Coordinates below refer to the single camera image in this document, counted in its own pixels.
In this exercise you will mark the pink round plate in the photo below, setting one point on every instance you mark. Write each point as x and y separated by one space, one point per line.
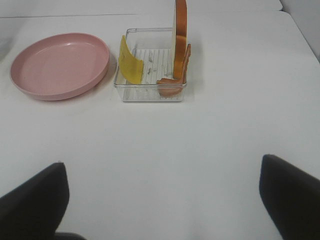
60 67

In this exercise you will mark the bacon strip from tray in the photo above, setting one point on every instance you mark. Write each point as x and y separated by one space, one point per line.
168 87

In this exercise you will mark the yellow cheese slice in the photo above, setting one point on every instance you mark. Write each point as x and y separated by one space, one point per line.
130 66

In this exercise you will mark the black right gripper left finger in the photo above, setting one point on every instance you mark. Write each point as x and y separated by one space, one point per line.
34 210

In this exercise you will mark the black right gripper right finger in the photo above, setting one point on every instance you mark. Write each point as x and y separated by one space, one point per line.
291 197

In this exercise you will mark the upright toast bread slice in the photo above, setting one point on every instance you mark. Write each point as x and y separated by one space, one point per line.
179 37

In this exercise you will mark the clear plastic right tray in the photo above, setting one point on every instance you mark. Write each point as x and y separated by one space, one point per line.
153 46

